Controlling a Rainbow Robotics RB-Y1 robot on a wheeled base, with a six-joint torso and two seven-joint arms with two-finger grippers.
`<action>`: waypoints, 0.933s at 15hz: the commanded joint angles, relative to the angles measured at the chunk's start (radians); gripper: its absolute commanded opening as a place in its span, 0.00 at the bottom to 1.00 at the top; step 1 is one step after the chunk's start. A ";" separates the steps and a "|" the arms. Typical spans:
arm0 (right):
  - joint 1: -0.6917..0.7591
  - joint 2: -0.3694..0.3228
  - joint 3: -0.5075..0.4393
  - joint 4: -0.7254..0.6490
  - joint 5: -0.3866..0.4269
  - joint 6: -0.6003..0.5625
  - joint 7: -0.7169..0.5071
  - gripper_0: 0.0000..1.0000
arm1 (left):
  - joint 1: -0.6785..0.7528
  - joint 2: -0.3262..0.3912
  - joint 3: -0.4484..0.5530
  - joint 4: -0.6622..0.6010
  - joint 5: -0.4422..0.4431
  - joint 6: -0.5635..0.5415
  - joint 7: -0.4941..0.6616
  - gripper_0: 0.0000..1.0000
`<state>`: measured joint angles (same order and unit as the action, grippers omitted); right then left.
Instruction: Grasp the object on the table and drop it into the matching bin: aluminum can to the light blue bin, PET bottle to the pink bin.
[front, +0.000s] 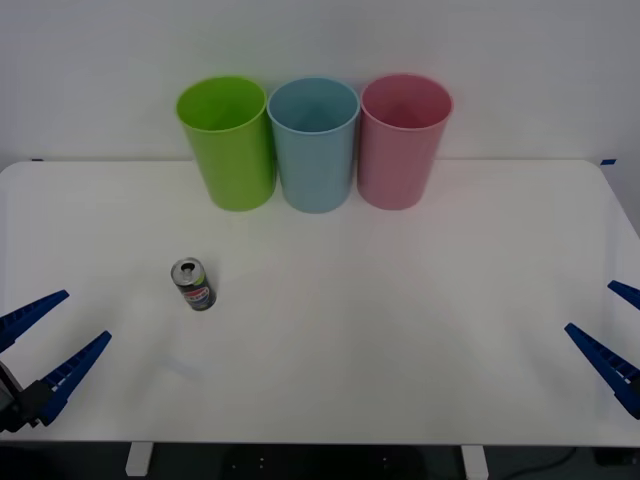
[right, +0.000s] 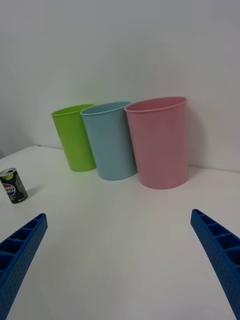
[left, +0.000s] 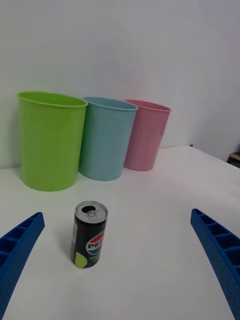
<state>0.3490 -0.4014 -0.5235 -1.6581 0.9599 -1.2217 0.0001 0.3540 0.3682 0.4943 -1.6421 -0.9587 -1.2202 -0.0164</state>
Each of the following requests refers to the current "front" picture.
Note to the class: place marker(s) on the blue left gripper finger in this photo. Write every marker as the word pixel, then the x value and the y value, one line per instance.
pixel 25 317
pixel 70 372

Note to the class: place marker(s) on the black drink can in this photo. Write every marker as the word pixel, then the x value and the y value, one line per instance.
pixel 197 292

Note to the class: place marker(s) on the white table leg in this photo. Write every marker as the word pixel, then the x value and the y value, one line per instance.
pixel 138 459
pixel 474 461

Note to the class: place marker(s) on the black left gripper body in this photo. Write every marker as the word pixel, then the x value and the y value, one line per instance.
pixel 9 400

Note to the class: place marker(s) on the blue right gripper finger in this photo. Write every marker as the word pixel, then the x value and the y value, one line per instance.
pixel 629 294
pixel 607 360

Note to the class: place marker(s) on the pink plastic bin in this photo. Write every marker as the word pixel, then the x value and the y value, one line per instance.
pixel 395 165

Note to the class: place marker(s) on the green plastic bin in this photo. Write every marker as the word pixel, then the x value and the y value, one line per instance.
pixel 235 165

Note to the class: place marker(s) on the pale blue plastic bin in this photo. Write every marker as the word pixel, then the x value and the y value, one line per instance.
pixel 315 170

